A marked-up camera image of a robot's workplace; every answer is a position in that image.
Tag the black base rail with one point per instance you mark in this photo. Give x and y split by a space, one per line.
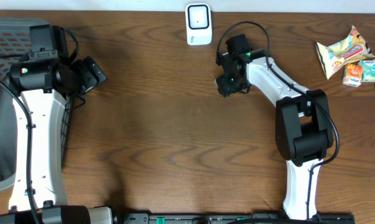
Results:
254 218

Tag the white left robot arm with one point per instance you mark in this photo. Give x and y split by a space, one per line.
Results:
41 85

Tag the orange Kleenex tissue pack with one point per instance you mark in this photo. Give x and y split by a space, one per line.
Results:
352 75

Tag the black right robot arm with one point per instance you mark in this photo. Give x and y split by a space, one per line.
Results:
303 132

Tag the green Kleenex tissue pack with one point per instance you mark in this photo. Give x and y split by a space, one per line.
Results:
368 74

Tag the yellow wet wipes pack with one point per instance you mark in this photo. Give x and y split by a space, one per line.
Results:
349 50

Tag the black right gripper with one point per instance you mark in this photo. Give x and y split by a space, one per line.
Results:
224 88

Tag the dark grey plastic basket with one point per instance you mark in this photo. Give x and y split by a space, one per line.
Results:
14 42

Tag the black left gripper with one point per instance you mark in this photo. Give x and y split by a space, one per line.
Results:
89 74

